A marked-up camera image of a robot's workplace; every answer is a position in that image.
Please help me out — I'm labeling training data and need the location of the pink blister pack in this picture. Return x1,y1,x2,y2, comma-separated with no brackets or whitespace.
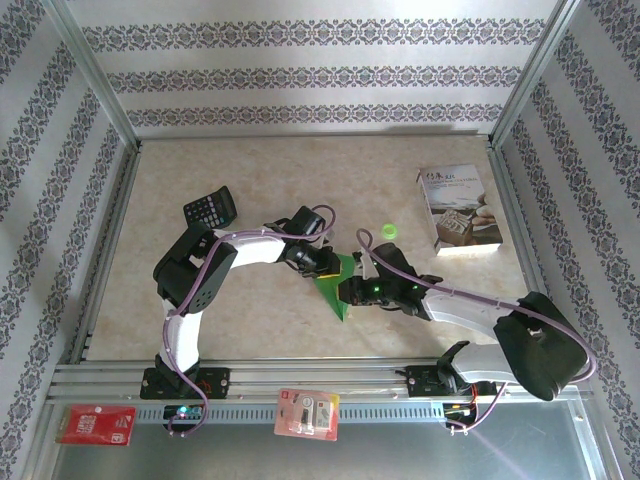
273,387,341,442

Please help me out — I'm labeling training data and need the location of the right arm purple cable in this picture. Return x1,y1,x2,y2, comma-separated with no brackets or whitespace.
355,228,599,436

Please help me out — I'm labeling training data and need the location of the aluminium frame post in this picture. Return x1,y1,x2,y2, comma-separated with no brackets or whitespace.
487,0,587,151
42,0,144,151

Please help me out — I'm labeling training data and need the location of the steel shelf plate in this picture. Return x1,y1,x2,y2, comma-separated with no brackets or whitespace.
49,399,601,480

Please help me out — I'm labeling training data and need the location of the black desk calculator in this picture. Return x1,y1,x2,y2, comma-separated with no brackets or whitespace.
182,185,239,230

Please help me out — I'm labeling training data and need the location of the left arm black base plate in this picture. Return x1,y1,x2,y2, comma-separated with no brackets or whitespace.
139,367,232,401

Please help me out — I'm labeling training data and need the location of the slotted grey cable duct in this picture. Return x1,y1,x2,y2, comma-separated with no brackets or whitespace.
134,402,474,425

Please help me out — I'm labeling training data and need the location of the aluminium side rail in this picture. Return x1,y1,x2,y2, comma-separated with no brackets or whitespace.
67,142,146,365
485,139,571,361

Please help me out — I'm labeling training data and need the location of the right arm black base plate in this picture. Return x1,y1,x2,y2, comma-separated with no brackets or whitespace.
405,364,506,400

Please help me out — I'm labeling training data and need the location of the book with photo cover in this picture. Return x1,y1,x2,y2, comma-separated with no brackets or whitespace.
416,163,504,257

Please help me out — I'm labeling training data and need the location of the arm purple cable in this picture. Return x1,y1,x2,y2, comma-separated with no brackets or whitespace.
355,228,599,436
163,203,337,439

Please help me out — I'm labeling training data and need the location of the red card package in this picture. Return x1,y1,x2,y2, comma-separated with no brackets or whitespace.
55,403,137,448

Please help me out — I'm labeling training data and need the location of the aluminium table edge rail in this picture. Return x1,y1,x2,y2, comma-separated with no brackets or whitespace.
137,130,494,142

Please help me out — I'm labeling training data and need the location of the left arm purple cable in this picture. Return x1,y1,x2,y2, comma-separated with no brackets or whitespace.
163,203,337,439

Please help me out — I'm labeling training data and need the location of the aluminium mounting rail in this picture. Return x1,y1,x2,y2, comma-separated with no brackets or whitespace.
47,355,594,405

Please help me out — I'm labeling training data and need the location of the green square paper sheet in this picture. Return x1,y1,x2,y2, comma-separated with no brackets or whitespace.
312,252,357,323

